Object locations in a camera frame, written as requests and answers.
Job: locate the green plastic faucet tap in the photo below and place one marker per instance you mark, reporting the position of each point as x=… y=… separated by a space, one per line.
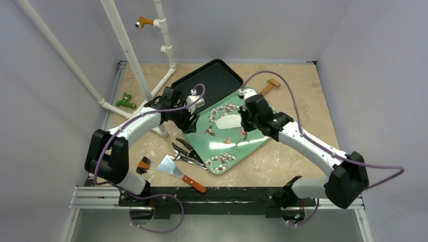
x=126 y=101

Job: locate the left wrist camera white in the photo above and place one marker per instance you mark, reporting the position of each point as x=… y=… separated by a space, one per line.
x=194 y=101

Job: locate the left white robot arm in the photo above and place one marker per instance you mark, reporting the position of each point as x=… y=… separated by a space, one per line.
x=108 y=152

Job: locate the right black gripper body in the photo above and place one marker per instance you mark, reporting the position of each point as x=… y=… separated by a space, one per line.
x=246 y=118

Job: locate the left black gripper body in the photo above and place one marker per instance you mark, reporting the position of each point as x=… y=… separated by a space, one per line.
x=180 y=117

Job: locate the green floral tray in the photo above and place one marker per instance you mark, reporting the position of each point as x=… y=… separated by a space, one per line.
x=220 y=150

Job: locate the wooden dough roller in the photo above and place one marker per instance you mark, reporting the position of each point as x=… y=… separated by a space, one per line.
x=272 y=84

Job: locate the black plastic tray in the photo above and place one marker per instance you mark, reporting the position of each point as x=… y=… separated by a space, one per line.
x=219 y=79

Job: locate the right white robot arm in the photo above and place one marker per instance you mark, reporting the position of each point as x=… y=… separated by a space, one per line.
x=345 y=174

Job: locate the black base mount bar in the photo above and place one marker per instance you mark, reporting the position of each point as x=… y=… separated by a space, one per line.
x=270 y=202

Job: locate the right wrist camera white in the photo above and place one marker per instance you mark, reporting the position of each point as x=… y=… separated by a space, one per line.
x=246 y=93

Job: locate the orange black small tool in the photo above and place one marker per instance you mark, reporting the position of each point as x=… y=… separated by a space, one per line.
x=143 y=165

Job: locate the white dough ball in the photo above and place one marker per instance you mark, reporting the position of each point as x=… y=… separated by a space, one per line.
x=229 y=122

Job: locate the aluminium rail frame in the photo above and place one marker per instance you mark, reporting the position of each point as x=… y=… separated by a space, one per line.
x=345 y=175

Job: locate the white PVC pipe frame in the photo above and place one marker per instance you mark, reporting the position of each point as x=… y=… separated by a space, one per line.
x=120 y=31

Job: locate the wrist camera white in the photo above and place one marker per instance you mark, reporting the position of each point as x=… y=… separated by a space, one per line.
x=194 y=101
x=246 y=93

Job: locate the silver open-end wrench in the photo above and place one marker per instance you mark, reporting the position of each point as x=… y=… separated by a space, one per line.
x=180 y=157

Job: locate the orange faucet tap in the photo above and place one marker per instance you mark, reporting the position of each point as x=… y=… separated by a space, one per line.
x=141 y=22

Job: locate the metal scraper wooden handle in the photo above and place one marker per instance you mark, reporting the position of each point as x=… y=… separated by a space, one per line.
x=167 y=166

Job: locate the black handled pliers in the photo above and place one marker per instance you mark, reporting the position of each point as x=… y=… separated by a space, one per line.
x=187 y=150

